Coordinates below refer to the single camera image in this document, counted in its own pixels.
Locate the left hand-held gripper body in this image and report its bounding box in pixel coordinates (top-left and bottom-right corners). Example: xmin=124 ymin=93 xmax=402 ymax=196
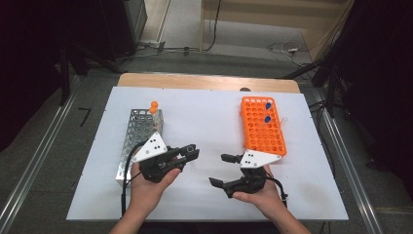
xmin=131 ymin=131 xmax=186 ymax=184

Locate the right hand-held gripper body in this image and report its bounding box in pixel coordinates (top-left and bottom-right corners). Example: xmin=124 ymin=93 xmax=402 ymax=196
xmin=223 ymin=148 xmax=282 ymax=199

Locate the metal test tube rack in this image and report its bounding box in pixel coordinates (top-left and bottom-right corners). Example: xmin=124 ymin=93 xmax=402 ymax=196
xmin=115 ymin=108 xmax=165 ymax=187

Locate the orange test tube rack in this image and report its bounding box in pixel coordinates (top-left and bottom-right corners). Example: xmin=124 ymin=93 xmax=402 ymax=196
xmin=240 ymin=96 xmax=288 ymax=158

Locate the orange cap test tube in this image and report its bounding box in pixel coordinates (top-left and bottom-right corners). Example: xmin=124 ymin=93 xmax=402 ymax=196
xmin=148 ymin=106 xmax=162 ymax=130
xmin=150 ymin=100 xmax=164 ymax=124

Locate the person's right hand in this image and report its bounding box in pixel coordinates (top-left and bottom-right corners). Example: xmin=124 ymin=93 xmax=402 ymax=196
xmin=232 ymin=164 xmax=287 ymax=219

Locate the person's left hand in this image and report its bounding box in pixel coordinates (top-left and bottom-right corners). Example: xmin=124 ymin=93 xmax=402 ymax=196
xmin=130 ymin=160 xmax=183 ymax=217

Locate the white table board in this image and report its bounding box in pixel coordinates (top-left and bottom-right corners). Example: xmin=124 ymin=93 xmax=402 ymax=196
xmin=66 ymin=86 xmax=350 ymax=222

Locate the white power strip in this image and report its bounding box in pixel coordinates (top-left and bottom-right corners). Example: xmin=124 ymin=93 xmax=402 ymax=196
xmin=137 ymin=39 xmax=167 ymax=50

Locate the black metal stand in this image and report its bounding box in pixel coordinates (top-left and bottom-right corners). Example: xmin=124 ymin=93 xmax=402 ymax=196
xmin=57 ymin=42 xmax=125 ymax=106
xmin=282 ymin=55 xmax=345 ymax=118

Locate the black cabinet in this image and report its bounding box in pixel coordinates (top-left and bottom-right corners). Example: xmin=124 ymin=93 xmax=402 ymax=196
xmin=96 ymin=0 xmax=149 ymax=61

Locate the wooden platform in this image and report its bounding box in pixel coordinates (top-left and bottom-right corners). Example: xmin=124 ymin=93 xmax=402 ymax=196
xmin=199 ymin=0 xmax=355 ymax=62

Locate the black curtain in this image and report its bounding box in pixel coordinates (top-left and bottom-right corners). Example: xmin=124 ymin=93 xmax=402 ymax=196
xmin=324 ymin=0 xmax=413 ymax=189
xmin=0 ymin=0 xmax=105 ymax=152

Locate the right hand-held gripper cable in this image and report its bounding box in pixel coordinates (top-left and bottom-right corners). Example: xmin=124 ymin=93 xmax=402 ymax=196
xmin=264 ymin=175 xmax=290 ymax=209

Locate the hand-held gripper cable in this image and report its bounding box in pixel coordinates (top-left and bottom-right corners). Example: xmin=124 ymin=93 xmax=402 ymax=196
xmin=120 ymin=139 xmax=147 ymax=218
xmin=264 ymin=175 xmax=290 ymax=209

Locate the left hand-held gripper cable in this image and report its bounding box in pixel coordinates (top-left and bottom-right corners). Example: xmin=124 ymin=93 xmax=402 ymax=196
xmin=120 ymin=139 xmax=147 ymax=218

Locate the metal floor rail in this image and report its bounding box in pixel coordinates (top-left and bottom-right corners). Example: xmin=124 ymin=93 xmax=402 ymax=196
xmin=0 ymin=76 xmax=82 ymax=234
xmin=313 ymin=87 xmax=386 ymax=234

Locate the white floor cable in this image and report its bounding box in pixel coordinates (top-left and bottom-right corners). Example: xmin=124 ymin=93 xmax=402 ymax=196
xmin=266 ymin=41 xmax=313 ymax=67

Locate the black floor cable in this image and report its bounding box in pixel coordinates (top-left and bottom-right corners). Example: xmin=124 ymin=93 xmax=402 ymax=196
xmin=201 ymin=0 xmax=223 ymax=53

